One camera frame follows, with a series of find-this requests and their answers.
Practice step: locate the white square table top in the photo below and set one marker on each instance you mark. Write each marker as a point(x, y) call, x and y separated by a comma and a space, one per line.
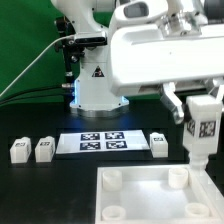
point(158, 194)

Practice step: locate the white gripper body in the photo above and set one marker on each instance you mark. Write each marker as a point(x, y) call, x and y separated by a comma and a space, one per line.
point(141, 58)

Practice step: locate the white sheet with markers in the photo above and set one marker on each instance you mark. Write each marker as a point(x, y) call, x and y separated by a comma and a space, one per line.
point(101, 141)

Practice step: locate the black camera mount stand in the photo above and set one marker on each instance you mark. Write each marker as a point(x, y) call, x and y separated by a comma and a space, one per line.
point(72, 53)

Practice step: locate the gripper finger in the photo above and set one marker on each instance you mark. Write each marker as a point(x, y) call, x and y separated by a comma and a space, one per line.
point(172, 102)
point(215, 87)

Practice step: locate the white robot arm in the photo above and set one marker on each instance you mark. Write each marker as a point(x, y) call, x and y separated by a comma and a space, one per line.
point(91, 21)

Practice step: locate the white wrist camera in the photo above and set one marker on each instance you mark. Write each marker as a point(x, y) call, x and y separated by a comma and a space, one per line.
point(138, 12)

